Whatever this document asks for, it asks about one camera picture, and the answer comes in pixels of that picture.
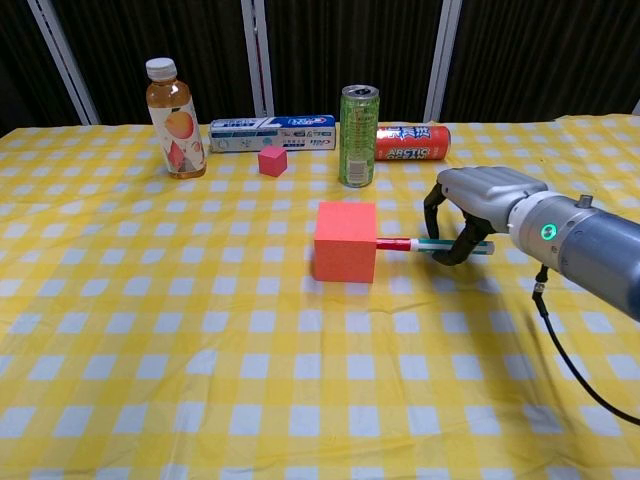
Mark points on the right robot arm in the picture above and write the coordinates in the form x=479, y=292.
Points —
x=600, y=250

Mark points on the small pink cube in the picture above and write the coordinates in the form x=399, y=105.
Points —
x=272, y=162

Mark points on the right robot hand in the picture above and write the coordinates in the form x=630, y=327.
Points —
x=485, y=192

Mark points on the yellow white checkered tablecloth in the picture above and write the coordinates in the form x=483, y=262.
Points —
x=200, y=300

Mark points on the tea bottle with white cap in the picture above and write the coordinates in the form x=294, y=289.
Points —
x=175, y=100

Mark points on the red capped marker pen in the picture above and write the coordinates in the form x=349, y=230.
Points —
x=395, y=244

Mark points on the orange soda can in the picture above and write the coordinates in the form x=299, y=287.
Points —
x=415, y=145

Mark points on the white metal frame post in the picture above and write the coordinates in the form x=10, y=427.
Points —
x=64, y=60
x=442, y=60
x=637, y=107
x=256, y=50

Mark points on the large pink cube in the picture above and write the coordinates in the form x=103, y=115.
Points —
x=345, y=250

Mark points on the green drink can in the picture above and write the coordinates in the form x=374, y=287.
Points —
x=357, y=135

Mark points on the blue white toothpaste box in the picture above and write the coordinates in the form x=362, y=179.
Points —
x=300, y=131

